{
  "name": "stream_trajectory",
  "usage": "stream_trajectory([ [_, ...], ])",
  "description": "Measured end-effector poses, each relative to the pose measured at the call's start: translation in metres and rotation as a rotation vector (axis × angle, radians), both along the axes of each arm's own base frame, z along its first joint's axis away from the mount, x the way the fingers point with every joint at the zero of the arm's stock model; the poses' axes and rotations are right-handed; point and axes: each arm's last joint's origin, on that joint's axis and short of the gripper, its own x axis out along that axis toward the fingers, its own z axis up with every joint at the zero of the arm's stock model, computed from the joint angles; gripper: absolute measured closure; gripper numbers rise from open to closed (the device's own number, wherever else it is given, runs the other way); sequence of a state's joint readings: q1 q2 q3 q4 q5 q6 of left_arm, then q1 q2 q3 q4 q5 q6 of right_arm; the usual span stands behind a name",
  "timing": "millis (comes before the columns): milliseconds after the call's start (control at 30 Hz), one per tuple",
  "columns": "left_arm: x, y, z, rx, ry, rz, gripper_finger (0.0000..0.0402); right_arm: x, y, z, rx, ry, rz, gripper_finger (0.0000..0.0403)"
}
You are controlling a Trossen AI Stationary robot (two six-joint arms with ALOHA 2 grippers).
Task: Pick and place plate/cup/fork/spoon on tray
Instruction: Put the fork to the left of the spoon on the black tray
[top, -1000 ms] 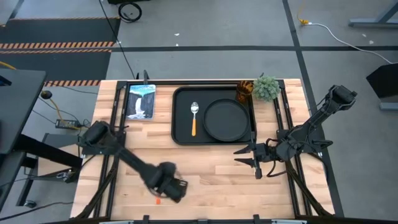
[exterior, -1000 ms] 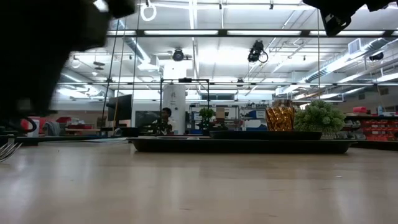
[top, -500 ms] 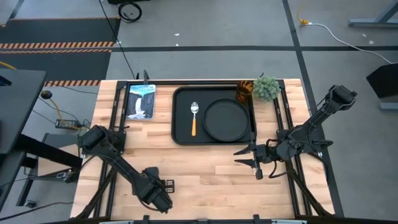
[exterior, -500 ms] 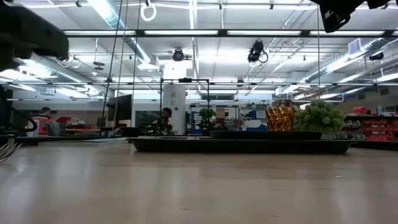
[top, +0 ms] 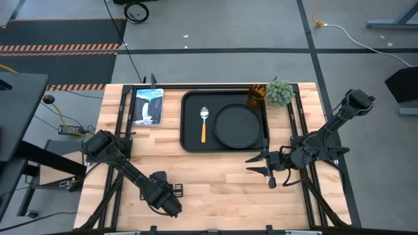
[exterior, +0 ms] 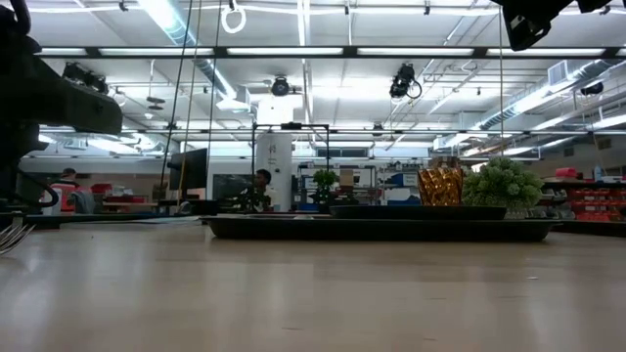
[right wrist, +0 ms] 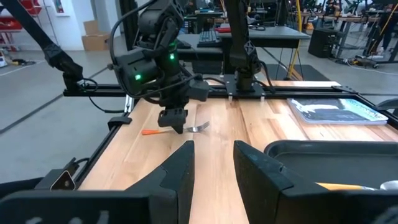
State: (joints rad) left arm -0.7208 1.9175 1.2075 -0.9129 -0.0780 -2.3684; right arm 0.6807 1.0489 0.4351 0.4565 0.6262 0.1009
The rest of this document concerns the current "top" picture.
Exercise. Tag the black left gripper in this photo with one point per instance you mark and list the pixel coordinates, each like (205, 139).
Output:
(160, 178)

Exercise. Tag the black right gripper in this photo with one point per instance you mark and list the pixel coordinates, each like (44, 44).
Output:
(279, 161)

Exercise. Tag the black round plate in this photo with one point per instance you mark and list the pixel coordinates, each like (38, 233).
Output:
(237, 125)

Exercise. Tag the amber translucent plastic cup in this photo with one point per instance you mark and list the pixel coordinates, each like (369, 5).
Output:
(257, 94)

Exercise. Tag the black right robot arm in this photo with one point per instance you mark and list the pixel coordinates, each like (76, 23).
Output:
(339, 120)

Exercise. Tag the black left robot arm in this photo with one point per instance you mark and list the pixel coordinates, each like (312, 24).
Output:
(130, 169)

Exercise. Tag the black rectangular plastic tray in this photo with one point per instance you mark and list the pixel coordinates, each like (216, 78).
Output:
(191, 130)

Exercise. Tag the silver aluminium bar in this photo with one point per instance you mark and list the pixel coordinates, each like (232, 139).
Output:
(303, 232)
(122, 233)

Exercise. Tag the waterfall picture card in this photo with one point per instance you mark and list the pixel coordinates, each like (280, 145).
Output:
(147, 106)

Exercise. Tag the small green artificial plant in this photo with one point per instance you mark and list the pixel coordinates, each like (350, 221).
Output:
(279, 93)

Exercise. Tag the black power adapter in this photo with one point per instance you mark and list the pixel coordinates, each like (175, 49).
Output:
(70, 130)

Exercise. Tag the orange black hazard tape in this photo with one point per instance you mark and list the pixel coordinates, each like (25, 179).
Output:
(76, 87)
(58, 47)

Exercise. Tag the black round floor plug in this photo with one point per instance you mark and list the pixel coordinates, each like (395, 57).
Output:
(48, 99)

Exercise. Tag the black desk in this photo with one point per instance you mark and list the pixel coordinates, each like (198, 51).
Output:
(19, 111)

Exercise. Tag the black angular stand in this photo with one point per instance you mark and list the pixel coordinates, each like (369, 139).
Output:
(403, 85)

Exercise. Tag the black floor mat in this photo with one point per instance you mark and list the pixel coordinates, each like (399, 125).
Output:
(62, 32)

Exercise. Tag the grey desk leg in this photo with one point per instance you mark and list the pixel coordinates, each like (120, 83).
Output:
(392, 23)

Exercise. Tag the black aluminium table frame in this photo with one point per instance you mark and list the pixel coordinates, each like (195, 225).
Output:
(212, 87)

